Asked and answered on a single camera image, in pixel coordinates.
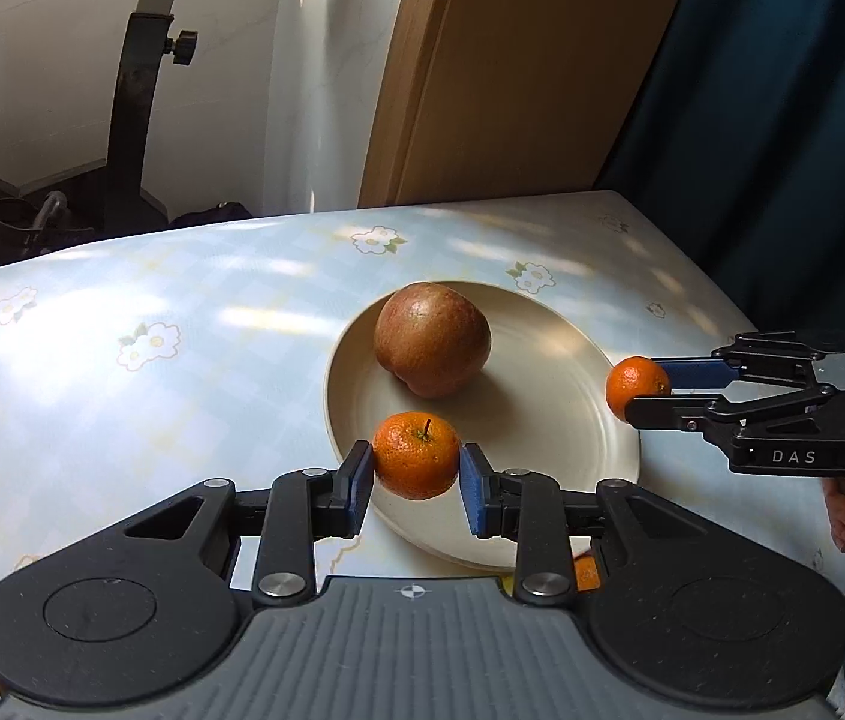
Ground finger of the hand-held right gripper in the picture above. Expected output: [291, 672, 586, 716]
[651, 328, 845, 391]
[623, 384, 839, 445]

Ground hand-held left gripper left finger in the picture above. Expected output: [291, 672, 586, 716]
[122, 441, 377, 608]

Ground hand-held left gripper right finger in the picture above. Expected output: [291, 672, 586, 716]
[459, 442, 700, 605]

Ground cream round plate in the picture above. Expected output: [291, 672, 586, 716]
[324, 281, 642, 571]

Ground dark red apple at back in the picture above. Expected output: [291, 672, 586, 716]
[374, 281, 492, 400]

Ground dark blue curtain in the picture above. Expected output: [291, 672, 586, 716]
[602, 0, 845, 335]

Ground wooden door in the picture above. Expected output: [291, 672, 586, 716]
[358, 0, 700, 207]

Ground black exercise bike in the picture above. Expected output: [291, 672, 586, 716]
[0, 0, 297, 278]

